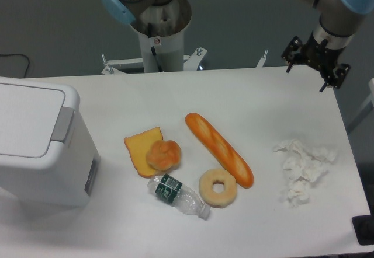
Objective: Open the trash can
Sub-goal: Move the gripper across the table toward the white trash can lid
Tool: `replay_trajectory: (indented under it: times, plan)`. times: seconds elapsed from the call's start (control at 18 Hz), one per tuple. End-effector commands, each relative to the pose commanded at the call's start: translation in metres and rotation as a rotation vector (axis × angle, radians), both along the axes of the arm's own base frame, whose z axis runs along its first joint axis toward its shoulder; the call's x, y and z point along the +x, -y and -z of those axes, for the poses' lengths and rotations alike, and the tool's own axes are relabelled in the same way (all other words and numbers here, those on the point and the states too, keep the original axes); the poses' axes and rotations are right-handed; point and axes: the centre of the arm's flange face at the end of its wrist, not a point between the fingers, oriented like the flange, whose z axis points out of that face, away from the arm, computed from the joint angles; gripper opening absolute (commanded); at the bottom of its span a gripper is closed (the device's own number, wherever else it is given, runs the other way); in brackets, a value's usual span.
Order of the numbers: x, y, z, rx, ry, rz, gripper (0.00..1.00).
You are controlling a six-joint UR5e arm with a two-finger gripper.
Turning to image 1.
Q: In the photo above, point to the plain donut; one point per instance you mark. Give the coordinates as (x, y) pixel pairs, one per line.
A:
(218, 188)

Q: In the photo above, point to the crumpled white tissue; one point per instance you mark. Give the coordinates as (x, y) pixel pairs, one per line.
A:
(303, 168)

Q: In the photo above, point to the crushed clear plastic bottle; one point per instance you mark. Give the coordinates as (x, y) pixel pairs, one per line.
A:
(173, 192)

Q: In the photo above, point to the long baguette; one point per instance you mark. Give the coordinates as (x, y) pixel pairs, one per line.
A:
(221, 149)

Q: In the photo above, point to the white trash can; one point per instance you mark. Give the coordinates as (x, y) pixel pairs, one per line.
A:
(47, 152)

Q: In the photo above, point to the toast slice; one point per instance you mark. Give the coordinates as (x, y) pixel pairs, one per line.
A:
(138, 145)

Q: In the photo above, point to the round knotted bread roll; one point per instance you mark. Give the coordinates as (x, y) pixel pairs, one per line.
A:
(164, 155)

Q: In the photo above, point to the white pedestal column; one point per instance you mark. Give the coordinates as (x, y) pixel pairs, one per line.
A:
(161, 31)

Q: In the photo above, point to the white frame leg right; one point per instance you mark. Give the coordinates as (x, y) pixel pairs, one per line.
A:
(365, 108)

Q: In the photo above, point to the black device at edge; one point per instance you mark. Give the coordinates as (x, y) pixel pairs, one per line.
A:
(363, 227)

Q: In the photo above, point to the white metal frame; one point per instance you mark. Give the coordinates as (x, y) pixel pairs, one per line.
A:
(191, 63)

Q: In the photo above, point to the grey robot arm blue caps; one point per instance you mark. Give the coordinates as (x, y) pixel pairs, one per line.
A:
(338, 22)

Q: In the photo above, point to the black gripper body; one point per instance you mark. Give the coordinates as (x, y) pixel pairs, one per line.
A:
(318, 57)

